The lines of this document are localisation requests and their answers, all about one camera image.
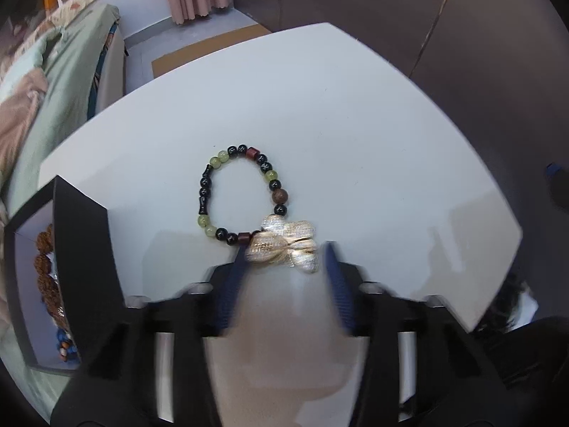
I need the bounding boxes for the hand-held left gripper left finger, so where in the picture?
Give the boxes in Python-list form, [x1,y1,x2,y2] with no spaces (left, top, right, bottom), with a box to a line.
[50,244,250,427]

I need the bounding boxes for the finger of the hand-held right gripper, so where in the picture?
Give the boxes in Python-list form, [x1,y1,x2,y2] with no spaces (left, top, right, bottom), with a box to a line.
[546,163,569,208]

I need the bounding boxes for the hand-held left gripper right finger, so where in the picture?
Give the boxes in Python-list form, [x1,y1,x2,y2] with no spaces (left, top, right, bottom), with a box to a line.
[324,240,525,427]

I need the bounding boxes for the black and green bead bracelet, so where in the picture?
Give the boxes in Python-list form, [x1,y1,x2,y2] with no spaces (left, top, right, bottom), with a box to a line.
[195,143,291,248]

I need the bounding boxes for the black gift box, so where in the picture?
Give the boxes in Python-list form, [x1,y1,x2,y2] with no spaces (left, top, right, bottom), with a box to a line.
[4,175,128,373]

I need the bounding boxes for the blue bead bracelet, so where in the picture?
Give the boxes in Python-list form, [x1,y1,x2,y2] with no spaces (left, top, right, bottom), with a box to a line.
[54,326,81,362]

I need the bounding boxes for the brown bead bracelet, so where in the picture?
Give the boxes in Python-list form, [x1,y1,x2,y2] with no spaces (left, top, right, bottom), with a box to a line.
[32,224,73,326]

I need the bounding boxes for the white low table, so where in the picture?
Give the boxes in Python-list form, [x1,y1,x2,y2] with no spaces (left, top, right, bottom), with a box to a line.
[38,22,524,334]

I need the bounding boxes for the flat brown cardboard sheet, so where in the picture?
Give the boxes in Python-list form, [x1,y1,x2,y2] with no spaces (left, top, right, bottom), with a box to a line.
[151,24,273,79]

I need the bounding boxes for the blue patterned bed cover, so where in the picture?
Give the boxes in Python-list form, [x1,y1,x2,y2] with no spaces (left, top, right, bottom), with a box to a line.
[86,21,122,119]

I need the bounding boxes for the green bed sheet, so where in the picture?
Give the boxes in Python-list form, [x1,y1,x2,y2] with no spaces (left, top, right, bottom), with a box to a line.
[0,4,122,419]

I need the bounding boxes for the pink floral blanket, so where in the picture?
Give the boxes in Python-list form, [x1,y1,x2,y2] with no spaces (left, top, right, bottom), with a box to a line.
[0,68,49,190]

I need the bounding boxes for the pale white quilt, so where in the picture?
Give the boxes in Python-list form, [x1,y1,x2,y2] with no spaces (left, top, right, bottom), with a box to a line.
[0,26,64,83]

